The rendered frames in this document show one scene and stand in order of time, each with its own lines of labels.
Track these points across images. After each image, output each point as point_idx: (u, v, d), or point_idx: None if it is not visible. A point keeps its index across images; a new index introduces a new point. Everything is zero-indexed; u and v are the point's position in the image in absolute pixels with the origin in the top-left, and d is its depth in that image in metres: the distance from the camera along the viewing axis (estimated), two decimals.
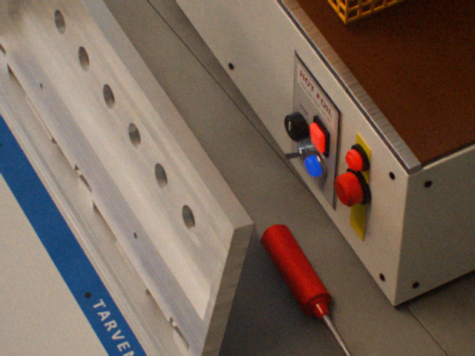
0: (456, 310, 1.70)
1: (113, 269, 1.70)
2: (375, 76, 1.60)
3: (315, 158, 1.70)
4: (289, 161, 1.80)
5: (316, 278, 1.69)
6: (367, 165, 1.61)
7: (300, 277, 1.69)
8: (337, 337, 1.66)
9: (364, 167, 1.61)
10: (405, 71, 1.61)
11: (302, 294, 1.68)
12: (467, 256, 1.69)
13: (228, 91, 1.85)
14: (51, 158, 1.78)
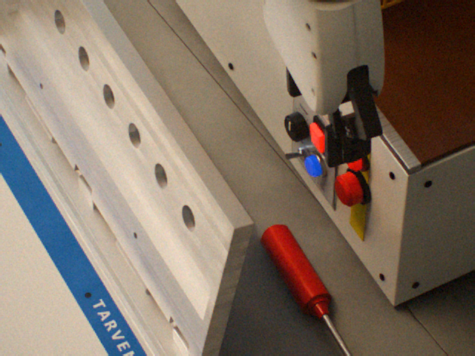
0: (456, 310, 1.70)
1: (113, 269, 1.70)
2: None
3: (315, 158, 1.70)
4: (289, 161, 1.80)
5: (316, 278, 1.69)
6: (367, 165, 1.61)
7: (300, 277, 1.69)
8: (337, 337, 1.66)
9: (364, 167, 1.61)
10: (405, 71, 1.61)
11: (302, 294, 1.68)
12: (467, 256, 1.69)
13: (228, 91, 1.85)
14: (51, 158, 1.78)
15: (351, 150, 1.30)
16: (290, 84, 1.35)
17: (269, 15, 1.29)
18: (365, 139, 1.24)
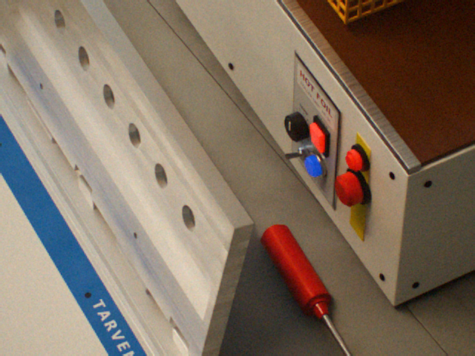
0: (456, 310, 1.70)
1: (113, 269, 1.70)
2: (375, 76, 1.60)
3: (315, 158, 1.70)
4: (289, 161, 1.80)
5: (316, 278, 1.69)
6: (367, 165, 1.61)
7: (300, 277, 1.69)
8: (337, 337, 1.66)
9: (364, 167, 1.61)
10: (405, 71, 1.61)
11: (302, 294, 1.68)
12: (467, 256, 1.69)
13: (228, 91, 1.85)
14: (51, 158, 1.78)
15: None
16: None
17: None
18: None
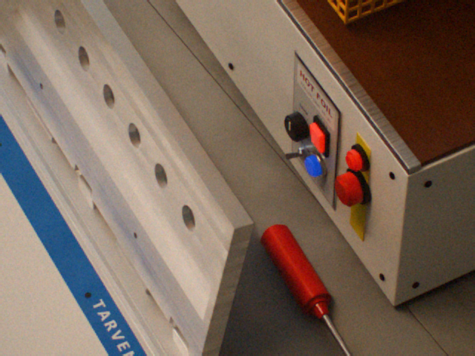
0: (456, 310, 1.70)
1: (113, 269, 1.70)
2: (375, 76, 1.60)
3: (315, 158, 1.70)
4: (289, 161, 1.80)
5: (316, 278, 1.69)
6: (367, 165, 1.61)
7: (300, 277, 1.69)
8: (337, 337, 1.66)
9: (364, 167, 1.61)
10: (405, 71, 1.61)
11: (302, 294, 1.68)
12: (467, 256, 1.69)
13: (228, 91, 1.85)
14: (51, 158, 1.78)
15: None
16: None
17: None
18: None
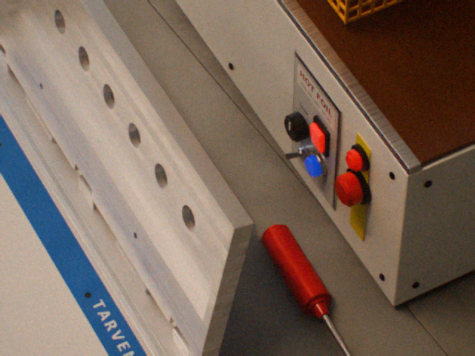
0: (456, 310, 1.70)
1: (113, 269, 1.70)
2: (375, 76, 1.60)
3: (315, 158, 1.70)
4: (289, 161, 1.80)
5: (316, 278, 1.69)
6: (367, 165, 1.61)
7: (300, 277, 1.69)
8: (337, 337, 1.66)
9: (364, 167, 1.61)
10: (405, 71, 1.61)
11: (302, 294, 1.68)
12: (467, 256, 1.69)
13: (228, 91, 1.85)
14: (51, 158, 1.78)
15: None
16: None
17: None
18: None
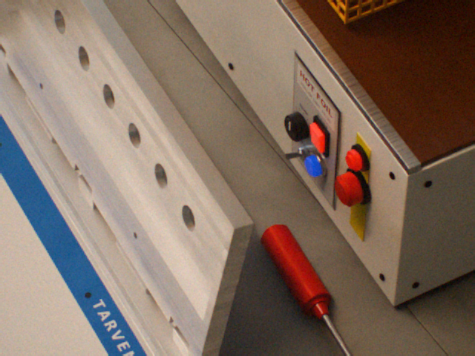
0: (456, 310, 1.70)
1: (113, 269, 1.70)
2: (375, 76, 1.60)
3: (315, 158, 1.70)
4: (289, 161, 1.80)
5: (316, 278, 1.69)
6: (367, 165, 1.61)
7: (300, 277, 1.69)
8: (337, 337, 1.66)
9: (364, 167, 1.61)
10: (405, 71, 1.61)
11: (302, 294, 1.68)
12: (467, 256, 1.69)
13: (228, 91, 1.85)
14: (51, 158, 1.78)
15: None
16: None
17: None
18: None
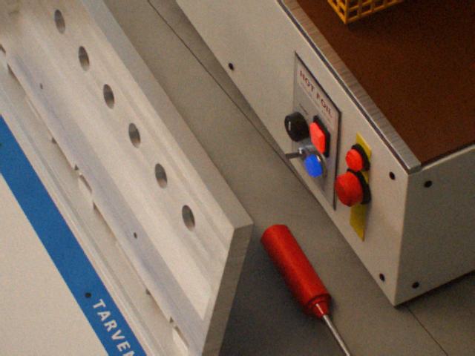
0: (456, 310, 1.70)
1: (113, 269, 1.70)
2: (375, 76, 1.60)
3: (315, 158, 1.70)
4: (289, 161, 1.80)
5: (316, 278, 1.69)
6: (367, 165, 1.61)
7: (300, 277, 1.69)
8: (337, 337, 1.66)
9: (364, 167, 1.61)
10: (405, 71, 1.61)
11: (302, 294, 1.68)
12: (467, 256, 1.69)
13: (228, 91, 1.85)
14: (51, 158, 1.78)
15: None
16: None
17: None
18: None
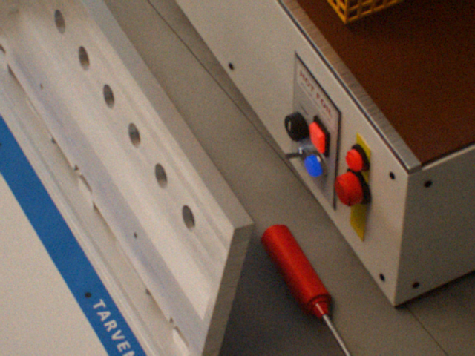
0: (456, 310, 1.70)
1: (113, 269, 1.70)
2: (375, 76, 1.60)
3: (315, 158, 1.70)
4: (289, 161, 1.80)
5: (316, 278, 1.69)
6: (367, 165, 1.61)
7: (300, 277, 1.69)
8: (337, 337, 1.66)
9: (364, 167, 1.61)
10: (405, 71, 1.61)
11: (302, 294, 1.68)
12: (467, 256, 1.69)
13: (228, 91, 1.85)
14: (51, 158, 1.78)
15: None
16: None
17: None
18: None
